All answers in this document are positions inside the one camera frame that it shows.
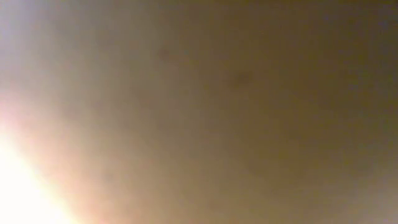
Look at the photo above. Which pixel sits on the olive yellow bowl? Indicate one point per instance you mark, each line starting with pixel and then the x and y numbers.
pixel 199 112

